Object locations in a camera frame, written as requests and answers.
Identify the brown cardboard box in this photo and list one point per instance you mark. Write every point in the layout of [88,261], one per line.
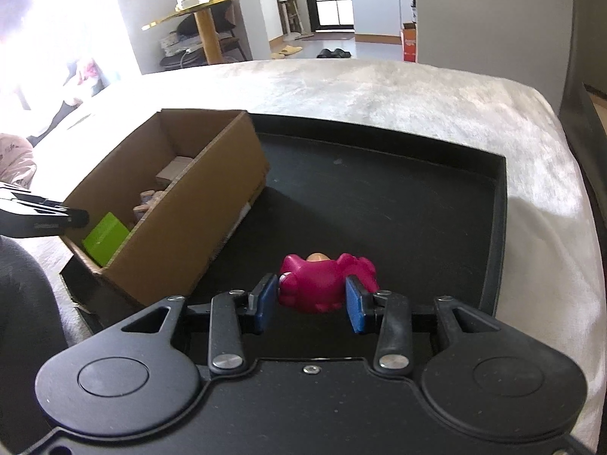
[171,246]

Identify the round gold-edged side table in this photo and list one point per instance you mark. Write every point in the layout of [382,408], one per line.
[205,25]

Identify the white kitchen cabinet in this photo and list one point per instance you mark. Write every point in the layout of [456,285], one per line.
[381,21]

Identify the black shallow tray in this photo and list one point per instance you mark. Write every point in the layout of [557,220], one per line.
[429,214]

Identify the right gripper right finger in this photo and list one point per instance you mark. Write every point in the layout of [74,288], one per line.
[388,316]

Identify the yellow slippers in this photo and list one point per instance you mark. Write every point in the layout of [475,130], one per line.
[286,52]

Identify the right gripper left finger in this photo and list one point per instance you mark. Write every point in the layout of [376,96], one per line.
[235,313]

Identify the beige toy block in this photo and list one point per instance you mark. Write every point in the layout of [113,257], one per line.
[167,175]

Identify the green plastic block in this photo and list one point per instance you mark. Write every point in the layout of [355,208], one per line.
[105,239]

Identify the magenta toy figure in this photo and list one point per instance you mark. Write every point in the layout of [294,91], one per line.
[317,284]

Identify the white fuzzy blanket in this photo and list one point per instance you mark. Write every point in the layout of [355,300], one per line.
[553,282]

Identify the dark folding chair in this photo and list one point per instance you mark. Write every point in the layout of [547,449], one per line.
[586,73]

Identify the orange cardboard box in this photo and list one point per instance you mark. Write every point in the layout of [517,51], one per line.
[409,42]

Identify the black slippers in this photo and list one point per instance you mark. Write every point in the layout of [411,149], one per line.
[337,53]

